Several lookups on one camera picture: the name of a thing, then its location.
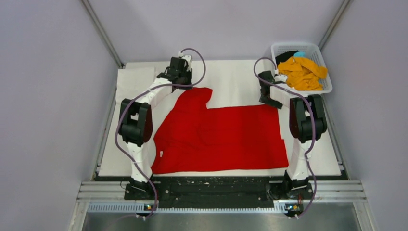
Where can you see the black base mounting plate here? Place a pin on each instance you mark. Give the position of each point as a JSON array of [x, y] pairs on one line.
[[273, 195]]

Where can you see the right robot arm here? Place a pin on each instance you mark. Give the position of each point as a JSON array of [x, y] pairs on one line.
[[307, 123]]

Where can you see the aluminium corner post left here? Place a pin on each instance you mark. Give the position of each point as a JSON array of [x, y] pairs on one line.
[[102, 33]]

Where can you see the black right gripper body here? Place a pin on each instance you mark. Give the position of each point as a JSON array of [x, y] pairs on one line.
[[266, 100]]

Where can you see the black t-shirt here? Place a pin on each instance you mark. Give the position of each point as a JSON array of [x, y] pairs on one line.
[[285, 56]]

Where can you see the aluminium front rail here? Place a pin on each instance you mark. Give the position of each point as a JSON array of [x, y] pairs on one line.
[[326, 190]]

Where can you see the aluminium corner post right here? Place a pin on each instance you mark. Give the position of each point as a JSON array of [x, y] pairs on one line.
[[337, 17]]

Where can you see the yellow t-shirt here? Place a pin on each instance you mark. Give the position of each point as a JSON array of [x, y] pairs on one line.
[[303, 74]]

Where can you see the white plastic laundry basket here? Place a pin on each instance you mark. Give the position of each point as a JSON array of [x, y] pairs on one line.
[[312, 52]]

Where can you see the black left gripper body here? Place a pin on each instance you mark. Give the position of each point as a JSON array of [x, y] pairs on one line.
[[186, 76]]

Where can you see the folded white t-shirt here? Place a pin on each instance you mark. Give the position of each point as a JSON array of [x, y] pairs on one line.
[[133, 82]]

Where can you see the aluminium corner post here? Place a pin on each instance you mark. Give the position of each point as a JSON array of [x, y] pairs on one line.
[[337, 17], [102, 33]]

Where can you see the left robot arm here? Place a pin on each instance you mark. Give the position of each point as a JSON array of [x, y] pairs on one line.
[[135, 119]]

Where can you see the red t-shirt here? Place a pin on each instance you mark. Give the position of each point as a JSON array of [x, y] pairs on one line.
[[195, 138]]

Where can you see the white slotted cable duct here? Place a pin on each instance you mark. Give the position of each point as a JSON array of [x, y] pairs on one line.
[[143, 208]]

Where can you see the light blue t-shirt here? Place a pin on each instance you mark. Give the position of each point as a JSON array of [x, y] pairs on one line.
[[300, 54]]

